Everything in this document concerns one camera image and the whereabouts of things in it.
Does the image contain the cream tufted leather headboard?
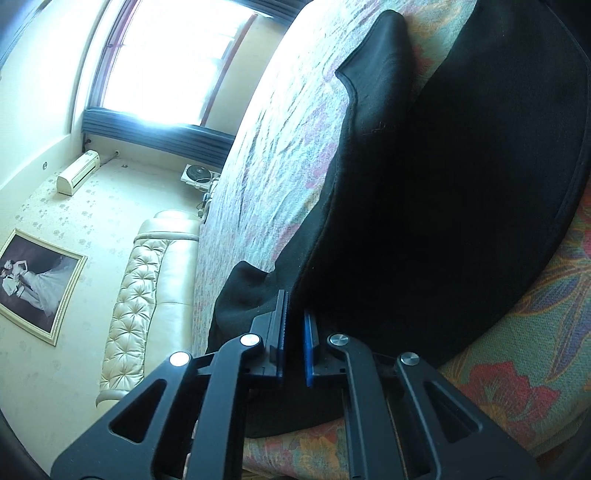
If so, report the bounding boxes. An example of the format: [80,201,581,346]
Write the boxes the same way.
[95,211,201,411]

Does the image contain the window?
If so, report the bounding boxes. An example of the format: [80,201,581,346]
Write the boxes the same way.
[88,1,287,134]

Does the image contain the white box fan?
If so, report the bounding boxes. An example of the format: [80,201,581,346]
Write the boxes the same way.
[180,164,219,192]

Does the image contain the left blue curtain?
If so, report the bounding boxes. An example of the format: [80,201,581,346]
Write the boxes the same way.
[81,107,235,168]

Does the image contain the black pants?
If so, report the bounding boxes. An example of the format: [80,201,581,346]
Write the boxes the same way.
[202,0,591,439]

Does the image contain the white wall air conditioner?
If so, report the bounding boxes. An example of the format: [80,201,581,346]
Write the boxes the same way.
[56,150,100,196]

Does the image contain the framed wedding photo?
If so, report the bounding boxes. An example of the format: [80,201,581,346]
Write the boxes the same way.
[1,229,87,346]

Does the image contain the floral bedspread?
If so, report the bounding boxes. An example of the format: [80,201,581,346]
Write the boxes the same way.
[193,1,590,467]

